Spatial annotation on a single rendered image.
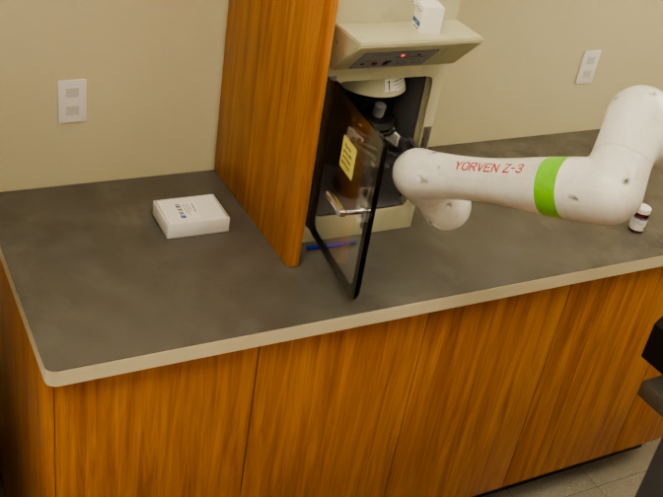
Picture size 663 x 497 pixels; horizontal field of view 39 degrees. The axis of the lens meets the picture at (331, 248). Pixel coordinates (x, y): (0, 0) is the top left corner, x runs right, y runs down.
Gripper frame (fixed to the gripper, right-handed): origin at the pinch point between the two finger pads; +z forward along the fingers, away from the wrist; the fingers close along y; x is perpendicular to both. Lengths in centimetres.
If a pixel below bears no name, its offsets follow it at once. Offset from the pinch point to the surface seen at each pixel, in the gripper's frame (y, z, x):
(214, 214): 37.0, 6.6, 21.9
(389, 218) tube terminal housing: -6.6, -5.0, 22.2
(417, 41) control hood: 3.4, -16.4, -30.8
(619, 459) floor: -106, -27, 120
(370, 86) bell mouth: 4.1, -1.9, -14.0
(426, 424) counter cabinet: -13, -32, 72
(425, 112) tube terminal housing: -11.0, -4.9, -7.4
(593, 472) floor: -92, -29, 120
